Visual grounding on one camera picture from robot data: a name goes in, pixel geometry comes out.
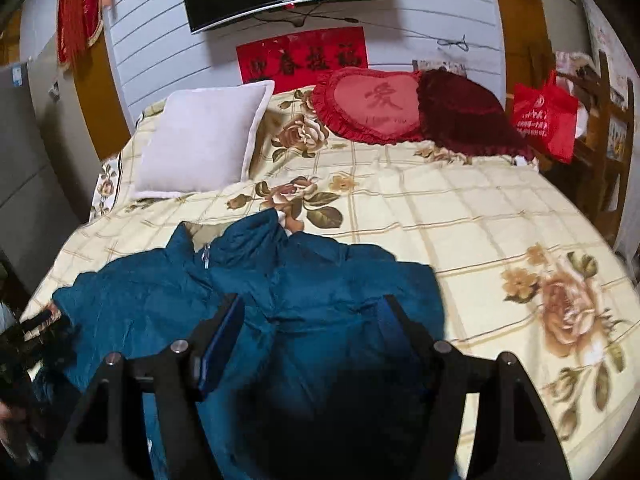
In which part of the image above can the blue quilted down jacket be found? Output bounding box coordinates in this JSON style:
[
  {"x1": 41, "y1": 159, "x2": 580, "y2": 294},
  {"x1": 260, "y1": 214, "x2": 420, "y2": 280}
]
[{"x1": 35, "y1": 210, "x2": 445, "y2": 479}]

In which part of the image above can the person's hand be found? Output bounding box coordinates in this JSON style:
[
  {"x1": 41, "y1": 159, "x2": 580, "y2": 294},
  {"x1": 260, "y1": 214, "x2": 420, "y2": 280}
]
[{"x1": 0, "y1": 403, "x2": 39, "y2": 467}]

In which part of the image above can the grey refrigerator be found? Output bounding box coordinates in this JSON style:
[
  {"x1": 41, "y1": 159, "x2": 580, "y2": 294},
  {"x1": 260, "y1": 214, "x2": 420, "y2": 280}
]
[{"x1": 0, "y1": 63, "x2": 79, "y2": 292}]

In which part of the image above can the floral cream bed sheet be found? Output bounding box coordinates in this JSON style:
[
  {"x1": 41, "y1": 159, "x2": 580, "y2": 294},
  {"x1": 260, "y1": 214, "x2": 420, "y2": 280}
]
[{"x1": 27, "y1": 89, "x2": 639, "y2": 479}]

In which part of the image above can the wooden shelf rack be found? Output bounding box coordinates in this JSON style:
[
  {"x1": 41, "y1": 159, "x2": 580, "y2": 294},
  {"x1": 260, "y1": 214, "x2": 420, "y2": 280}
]
[{"x1": 540, "y1": 51, "x2": 634, "y2": 245}]

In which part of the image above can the white square pillow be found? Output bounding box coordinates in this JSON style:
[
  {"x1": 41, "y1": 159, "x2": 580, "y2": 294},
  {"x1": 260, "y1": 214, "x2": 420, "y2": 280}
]
[{"x1": 134, "y1": 80, "x2": 274, "y2": 198}]

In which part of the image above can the red shopping bag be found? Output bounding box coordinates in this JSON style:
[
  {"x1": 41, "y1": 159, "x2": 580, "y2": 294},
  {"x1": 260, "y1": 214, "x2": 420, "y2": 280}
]
[{"x1": 511, "y1": 70, "x2": 579, "y2": 164}]

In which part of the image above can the dark red velvet pillow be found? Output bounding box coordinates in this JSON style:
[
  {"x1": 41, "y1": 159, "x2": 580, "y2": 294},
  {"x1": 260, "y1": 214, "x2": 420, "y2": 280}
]
[{"x1": 418, "y1": 70, "x2": 534, "y2": 162}]

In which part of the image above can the red heart-shaped pillow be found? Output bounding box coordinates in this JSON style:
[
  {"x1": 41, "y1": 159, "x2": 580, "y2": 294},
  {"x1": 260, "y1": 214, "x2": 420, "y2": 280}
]
[{"x1": 311, "y1": 67, "x2": 422, "y2": 145}]

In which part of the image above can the red banner with black characters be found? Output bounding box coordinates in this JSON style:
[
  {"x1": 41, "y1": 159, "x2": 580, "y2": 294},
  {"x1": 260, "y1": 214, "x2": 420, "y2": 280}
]
[{"x1": 236, "y1": 27, "x2": 368, "y2": 93}]

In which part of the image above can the red tasselled wall hanging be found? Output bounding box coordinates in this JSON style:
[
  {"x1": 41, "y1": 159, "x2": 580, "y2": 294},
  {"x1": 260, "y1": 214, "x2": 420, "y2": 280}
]
[{"x1": 56, "y1": 0, "x2": 103, "y2": 68}]

